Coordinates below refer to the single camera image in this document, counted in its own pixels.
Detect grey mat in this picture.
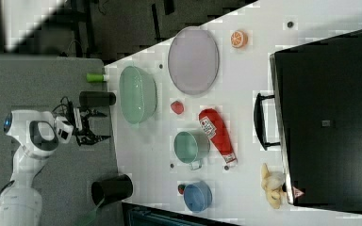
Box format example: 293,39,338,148
0,55,117,226

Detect black cylinder on mat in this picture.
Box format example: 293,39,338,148
79,91,116,107

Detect orange slice toy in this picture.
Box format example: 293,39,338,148
231,30,248,48

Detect green marker cylinder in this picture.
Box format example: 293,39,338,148
86,73,109,83

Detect green metal cup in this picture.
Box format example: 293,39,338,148
173,130,210,170

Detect peeled banana toy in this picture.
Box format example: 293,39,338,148
261,163,286,209

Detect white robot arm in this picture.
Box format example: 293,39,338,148
0,109,116,226

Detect black cylinder post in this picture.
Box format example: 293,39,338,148
91,174,133,205

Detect black toaster oven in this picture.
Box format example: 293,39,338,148
269,29,362,214

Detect red ketchup bottle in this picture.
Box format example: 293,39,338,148
199,108,238,168

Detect small red strawberry toy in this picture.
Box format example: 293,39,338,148
177,184,185,195

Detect dark blue crate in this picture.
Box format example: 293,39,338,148
122,202,238,226

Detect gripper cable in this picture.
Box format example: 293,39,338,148
52,96,74,117

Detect blue bowl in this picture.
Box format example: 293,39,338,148
183,181,212,213

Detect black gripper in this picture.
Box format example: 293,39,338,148
73,107,110,146

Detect green plastic strainer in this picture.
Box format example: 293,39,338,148
119,66,157,124

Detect grey round plate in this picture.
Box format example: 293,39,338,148
168,26,220,95

